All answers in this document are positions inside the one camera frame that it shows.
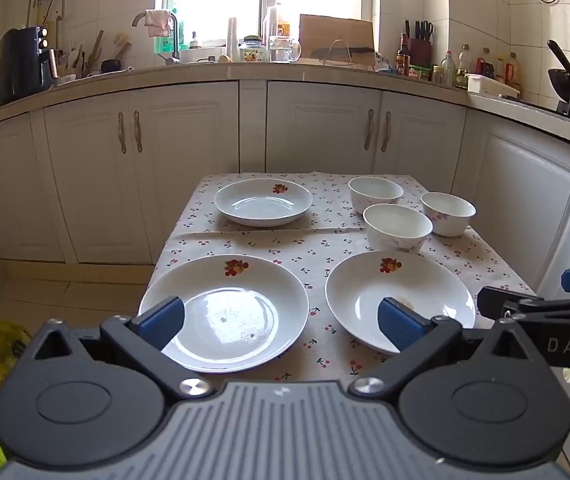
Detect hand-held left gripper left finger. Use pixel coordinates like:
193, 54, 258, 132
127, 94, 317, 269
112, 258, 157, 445
32, 296, 216, 402

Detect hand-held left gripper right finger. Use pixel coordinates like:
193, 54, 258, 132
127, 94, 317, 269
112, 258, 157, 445
347, 296, 541, 402

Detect white plate with fruit print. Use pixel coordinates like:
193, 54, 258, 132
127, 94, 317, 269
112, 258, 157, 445
214, 178, 313, 227
325, 251, 476, 356
139, 255, 310, 374

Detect white bowl with pink flowers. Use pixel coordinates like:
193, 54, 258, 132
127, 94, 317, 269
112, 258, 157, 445
348, 176, 404, 215
420, 192, 477, 238
363, 203, 433, 255

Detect cherry print tablecloth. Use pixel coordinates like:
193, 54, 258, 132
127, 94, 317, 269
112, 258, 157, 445
137, 172, 538, 386

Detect white kitchen cabinets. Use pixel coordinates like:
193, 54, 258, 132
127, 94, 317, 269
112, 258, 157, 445
0, 78, 570, 480

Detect white plastic container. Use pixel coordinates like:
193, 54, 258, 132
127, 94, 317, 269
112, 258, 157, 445
466, 74, 521, 99

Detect clear glass bottle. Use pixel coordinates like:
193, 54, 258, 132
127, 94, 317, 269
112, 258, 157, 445
440, 51, 458, 86

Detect red seasoning bottle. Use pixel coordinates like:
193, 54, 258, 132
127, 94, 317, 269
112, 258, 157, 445
475, 47, 496, 78

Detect clear oil bottle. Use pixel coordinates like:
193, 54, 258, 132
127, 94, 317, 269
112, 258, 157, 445
458, 44, 473, 88

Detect dark sauce bottle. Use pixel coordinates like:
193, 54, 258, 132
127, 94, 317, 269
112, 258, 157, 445
396, 33, 412, 77

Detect knife block with knives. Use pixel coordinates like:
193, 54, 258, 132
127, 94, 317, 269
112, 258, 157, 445
405, 20, 434, 68

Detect kitchen countertop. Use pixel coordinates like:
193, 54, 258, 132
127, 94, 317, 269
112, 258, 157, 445
0, 57, 570, 136

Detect wooden utensils in holder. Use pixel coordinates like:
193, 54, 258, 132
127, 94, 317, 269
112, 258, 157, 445
57, 30, 130, 78

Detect green dish soap bottle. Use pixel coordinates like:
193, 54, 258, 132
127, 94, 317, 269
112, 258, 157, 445
154, 7, 178, 56

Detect metal kitchen faucet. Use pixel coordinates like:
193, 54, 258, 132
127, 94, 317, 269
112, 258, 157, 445
132, 10, 182, 64

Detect black air fryer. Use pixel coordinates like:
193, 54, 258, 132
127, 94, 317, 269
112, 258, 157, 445
0, 26, 54, 105

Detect glass pitcher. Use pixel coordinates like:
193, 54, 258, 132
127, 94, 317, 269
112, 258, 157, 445
267, 35, 302, 63

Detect pink cloth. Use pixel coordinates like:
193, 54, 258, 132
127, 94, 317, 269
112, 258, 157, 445
144, 9, 172, 38

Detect kitchen window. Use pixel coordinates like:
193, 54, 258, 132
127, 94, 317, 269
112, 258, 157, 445
157, 0, 381, 51

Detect wire rack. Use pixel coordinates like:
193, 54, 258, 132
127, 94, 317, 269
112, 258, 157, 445
321, 40, 366, 67

